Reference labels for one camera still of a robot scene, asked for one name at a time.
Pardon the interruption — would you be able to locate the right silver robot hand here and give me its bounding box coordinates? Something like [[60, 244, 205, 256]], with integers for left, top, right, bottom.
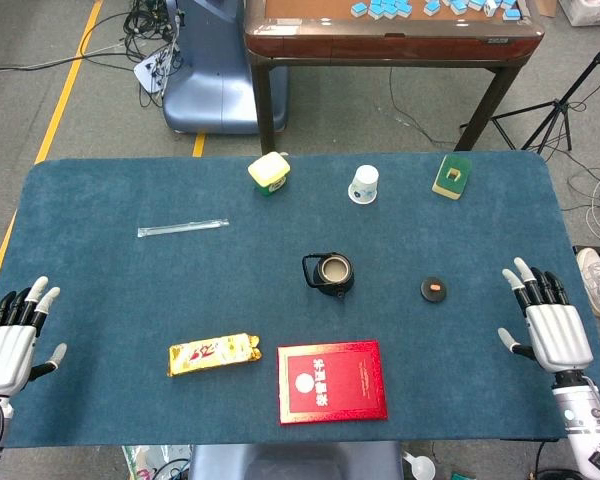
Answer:
[[497, 257, 595, 374]]

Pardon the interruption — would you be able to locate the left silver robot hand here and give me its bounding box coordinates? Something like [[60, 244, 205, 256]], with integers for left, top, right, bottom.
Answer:
[[0, 275, 68, 396]]

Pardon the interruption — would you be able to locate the black teapot lid orange knob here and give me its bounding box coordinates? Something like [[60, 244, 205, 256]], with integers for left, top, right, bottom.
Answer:
[[420, 276, 449, 303]]

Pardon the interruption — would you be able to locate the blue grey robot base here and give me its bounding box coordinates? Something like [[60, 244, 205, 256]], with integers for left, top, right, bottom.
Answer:
[[162, 0, 289, 135]]

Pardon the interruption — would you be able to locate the yellow green container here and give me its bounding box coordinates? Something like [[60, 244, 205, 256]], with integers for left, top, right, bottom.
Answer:
[[247, 151, 292, 198]]

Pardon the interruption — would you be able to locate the white sneaker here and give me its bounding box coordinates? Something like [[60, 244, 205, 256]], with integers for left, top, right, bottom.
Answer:
[[575, 247, 600, 318]]

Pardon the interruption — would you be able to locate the blue felt table mat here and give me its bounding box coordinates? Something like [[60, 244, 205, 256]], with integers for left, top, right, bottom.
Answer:
[[0, 151, 600, 449]]

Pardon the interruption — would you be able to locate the clear plastic bag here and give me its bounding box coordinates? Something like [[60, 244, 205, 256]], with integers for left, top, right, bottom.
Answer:
[[122, 444, 191, 480]]

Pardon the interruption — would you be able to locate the green and yellow sponge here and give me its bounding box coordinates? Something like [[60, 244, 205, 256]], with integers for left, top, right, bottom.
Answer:
[[431, 154, 473, 201]]

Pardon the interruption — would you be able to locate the clear plastic scoop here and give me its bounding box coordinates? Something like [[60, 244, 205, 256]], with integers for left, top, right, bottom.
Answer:
[[402, 449, 437, 480]]

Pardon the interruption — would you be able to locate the gold biscuit packet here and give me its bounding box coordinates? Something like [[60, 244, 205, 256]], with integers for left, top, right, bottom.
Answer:
[[167, 333, 263, 378]]

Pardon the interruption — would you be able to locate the clear plastic wrapped straw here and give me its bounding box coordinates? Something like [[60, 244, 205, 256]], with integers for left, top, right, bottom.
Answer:
[[137, 217, 230, 239]]

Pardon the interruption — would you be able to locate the black tripod stand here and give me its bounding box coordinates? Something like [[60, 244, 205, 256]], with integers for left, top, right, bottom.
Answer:
[[459, 34, 600, 154]]

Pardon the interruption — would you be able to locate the red certificate book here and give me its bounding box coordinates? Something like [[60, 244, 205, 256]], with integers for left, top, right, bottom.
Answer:
[[277, 340, 389, 426]]

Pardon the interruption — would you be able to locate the white paper cup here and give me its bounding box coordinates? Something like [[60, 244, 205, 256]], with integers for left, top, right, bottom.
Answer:
[[347, 164, 380, 206]]

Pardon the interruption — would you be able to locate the blue grey robot chassis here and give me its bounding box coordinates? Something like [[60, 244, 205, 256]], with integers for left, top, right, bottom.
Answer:
[[187, 442, 405, 480]]

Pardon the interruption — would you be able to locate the white power strip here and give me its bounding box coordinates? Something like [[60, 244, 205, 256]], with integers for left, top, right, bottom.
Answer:
[[133, 47, 174, 95]]

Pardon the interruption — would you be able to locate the brown mahjong table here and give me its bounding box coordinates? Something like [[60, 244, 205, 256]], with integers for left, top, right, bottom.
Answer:
[[243, 0, 545, 154]]

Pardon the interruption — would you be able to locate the black teapot with handle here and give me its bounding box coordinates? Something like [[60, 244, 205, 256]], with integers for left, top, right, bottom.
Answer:
[[301, 251, 355, 300]]

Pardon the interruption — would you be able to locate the black cable bundle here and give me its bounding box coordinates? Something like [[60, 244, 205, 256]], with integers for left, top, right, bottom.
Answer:
[[123, 0, 184, 49]]

